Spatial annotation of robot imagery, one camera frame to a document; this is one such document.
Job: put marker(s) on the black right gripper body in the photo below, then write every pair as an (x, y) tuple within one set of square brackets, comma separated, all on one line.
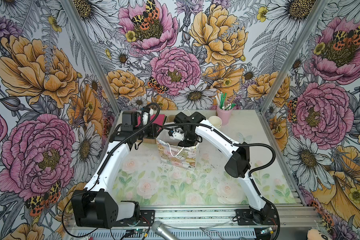
[(190, 139)]

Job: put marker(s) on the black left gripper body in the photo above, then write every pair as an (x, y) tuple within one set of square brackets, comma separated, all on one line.
[(150, 131)]

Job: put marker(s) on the cartoon animal gift bag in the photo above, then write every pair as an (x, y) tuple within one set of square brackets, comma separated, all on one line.
[(172, 154)]

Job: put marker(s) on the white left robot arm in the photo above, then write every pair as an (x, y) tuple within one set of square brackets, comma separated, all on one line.
[(94, 206)]

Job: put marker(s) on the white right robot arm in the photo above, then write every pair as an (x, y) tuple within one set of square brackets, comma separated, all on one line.
[(196, 128)]

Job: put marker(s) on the stack of green paper cups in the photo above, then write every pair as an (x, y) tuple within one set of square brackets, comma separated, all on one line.
[(216, 122)]

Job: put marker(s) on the pink straw holder cup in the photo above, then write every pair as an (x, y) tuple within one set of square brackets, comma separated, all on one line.
[(224, 115)]

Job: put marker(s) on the wrapped straws bundle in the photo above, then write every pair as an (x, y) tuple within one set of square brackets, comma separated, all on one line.
[(224, 102)]

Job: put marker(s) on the silver microphone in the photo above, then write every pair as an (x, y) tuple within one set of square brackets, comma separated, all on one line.
[(159, 229)]

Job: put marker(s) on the pink plush toy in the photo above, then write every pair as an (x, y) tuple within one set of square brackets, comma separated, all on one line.
[(314, 234)]

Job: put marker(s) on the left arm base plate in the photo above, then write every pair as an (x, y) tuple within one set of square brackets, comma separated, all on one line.
[(142, 218)]

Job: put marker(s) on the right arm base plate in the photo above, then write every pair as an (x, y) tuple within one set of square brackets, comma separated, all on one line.
[(249, 217)]

